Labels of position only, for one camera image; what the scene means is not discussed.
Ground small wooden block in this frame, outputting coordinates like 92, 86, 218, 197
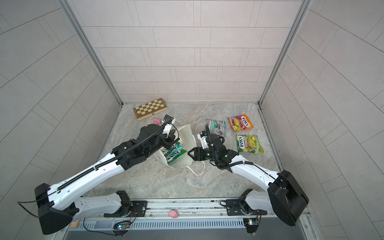
69, 220, 81, 229

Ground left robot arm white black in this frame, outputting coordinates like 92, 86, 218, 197
35, 115, 180, 235

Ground left green circuit board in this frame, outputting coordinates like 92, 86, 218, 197
113, 221, 132, 231

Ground green Fox's candy bag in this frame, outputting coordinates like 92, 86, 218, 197
236, 135, 264, 154

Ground orange Fox's candy bag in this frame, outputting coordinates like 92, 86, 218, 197
228, 114, 253, 132

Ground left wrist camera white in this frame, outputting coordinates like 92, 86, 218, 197
162, 115, 175, 137

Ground pink toy on rail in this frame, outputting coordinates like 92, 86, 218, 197
168, 210, 179, 219

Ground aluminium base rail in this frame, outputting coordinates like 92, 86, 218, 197
67, 197, 289, 236

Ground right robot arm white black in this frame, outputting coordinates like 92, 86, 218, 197
188, 132, 309, 227

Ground green mint packs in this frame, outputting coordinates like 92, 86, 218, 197
160, 142, 187, 164

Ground small pink toy on table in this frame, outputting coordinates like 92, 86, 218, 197
153, 118, 162, 126

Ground teal pink candy bag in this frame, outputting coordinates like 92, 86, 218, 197
207, 119, 226, 137

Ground right circuit board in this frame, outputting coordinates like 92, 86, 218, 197
243, 218, 260, 234

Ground wooden chessboard box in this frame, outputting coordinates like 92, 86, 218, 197
133, 98, 168, 121

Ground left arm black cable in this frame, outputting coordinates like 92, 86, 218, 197
55, 115, 173, 193

